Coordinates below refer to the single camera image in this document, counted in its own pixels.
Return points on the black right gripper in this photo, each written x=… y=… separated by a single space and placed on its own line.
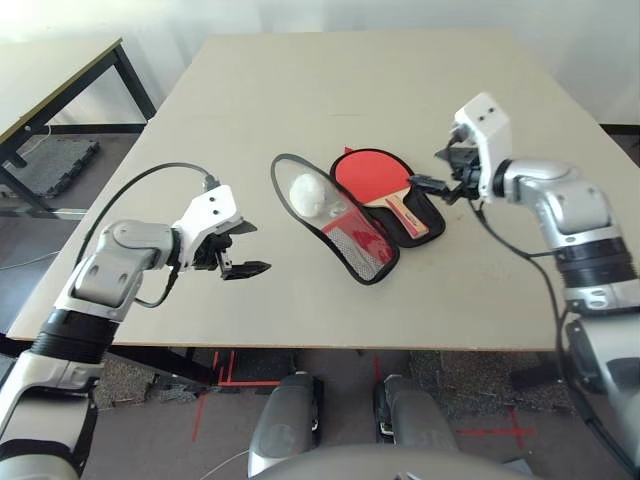
x=465 y=162

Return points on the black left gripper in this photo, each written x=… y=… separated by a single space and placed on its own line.
x=210 y=252

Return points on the red ping-pong paddle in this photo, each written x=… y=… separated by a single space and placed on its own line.
x=365 y=175

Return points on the red black paddle case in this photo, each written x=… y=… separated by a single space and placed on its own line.
x=350 y=252

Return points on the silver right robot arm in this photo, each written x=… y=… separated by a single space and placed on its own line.
x=565 y=200

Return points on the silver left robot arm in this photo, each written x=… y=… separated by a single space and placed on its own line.
x=120 y=250

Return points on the grey robot left leg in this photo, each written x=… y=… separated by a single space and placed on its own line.
x=285 y=415

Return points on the grey robot leg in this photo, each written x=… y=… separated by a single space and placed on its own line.
x=415 y=415
x=285 y=415

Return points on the red tape strip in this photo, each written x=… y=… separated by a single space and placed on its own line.
x=376 y=370
x=200 y=417

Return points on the speckled grey floor mat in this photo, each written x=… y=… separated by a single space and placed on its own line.
x=475 y=380
x=125 y=380

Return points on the black-framed side table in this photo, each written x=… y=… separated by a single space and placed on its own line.
x=132 y=85

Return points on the dark foam floor tile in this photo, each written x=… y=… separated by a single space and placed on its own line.
x=60 y=165

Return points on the grey robot right leg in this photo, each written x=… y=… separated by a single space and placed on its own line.
x=415 y=415

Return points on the grey robot torso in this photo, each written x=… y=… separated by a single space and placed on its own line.
x=375 y=465

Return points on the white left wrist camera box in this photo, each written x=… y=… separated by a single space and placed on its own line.
x=210 y=215

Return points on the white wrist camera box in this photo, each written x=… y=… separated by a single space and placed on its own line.
x=487 y=130
x=210 y=215

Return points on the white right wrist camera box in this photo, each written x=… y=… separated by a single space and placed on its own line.
x=487 y=130

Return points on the black table frame bar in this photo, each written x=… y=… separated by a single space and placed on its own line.
x=165 y=362

